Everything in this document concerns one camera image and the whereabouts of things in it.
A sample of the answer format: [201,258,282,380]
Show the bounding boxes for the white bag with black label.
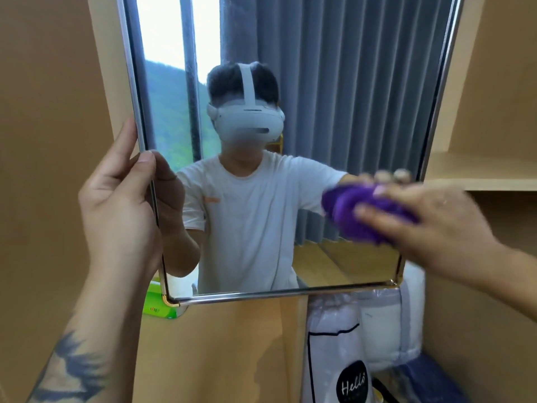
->
[301,293,376,403]

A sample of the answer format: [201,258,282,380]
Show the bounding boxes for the light wooden wardrobe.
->
[0,0,537,403]

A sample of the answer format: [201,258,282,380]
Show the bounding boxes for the person's left hand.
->
[78,118,163,284]

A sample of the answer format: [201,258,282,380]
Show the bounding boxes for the pull-out wardrobe mirror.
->
[116,0,464,308]

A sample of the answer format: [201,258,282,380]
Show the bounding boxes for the green tissue packet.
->
[142,280,178,320]

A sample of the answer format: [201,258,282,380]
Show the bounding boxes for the blue plastic bag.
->
[377,352,467,403]

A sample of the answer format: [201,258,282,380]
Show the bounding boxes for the person's right hand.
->
[354,182,504,282]

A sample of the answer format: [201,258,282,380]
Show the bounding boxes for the purple cleaning cloth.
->
[321,183,420,245]

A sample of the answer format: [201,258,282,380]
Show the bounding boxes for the person's left forearm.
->
[27,264,160,403]

